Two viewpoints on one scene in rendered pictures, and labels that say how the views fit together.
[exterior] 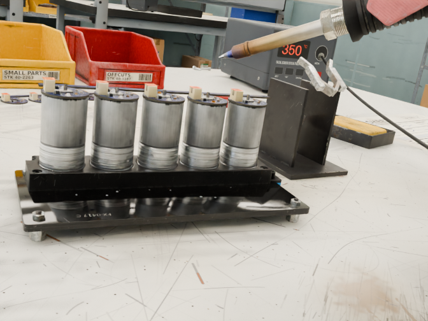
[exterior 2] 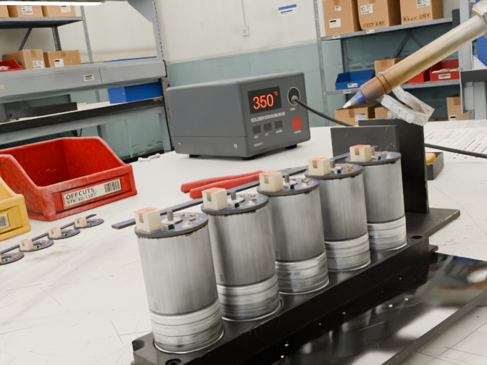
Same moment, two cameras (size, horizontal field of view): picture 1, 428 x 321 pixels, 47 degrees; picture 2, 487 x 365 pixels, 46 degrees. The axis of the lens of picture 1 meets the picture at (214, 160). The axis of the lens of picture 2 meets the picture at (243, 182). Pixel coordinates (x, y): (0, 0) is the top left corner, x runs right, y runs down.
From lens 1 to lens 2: 0.13 m
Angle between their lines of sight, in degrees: 14
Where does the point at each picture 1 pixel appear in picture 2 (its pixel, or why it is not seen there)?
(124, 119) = (264, 234)
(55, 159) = (192, 332)
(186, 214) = (415, 339)
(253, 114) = (395, 171)
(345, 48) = not seen: hidden behind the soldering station
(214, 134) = (362, 214)
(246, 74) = (215, 146)
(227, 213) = (452, 313)
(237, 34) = (185, 104)
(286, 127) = not seen: hidden behind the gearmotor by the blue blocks
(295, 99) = (382, 143)
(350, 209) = not seen: outside the picture
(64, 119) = (193, 264)
